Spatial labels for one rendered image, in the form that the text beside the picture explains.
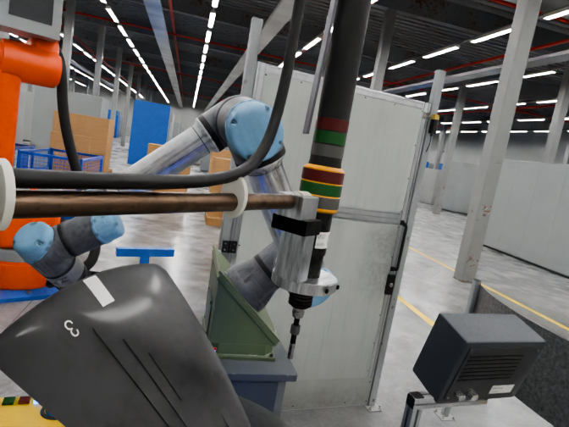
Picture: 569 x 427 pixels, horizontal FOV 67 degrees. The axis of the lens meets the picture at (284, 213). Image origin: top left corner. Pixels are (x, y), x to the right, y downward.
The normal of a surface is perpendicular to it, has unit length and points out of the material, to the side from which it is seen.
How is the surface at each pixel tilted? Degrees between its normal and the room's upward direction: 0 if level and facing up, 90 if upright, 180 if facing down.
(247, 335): 90
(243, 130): 92
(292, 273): 90
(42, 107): 90
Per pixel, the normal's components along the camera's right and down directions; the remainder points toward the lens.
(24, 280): 0.58, 0.21
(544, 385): -0.95, -0.12
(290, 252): -0.56, 0.03
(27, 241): -0.11, -0.59
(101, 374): 0.72, -0.50
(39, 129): 0.22, 0.18
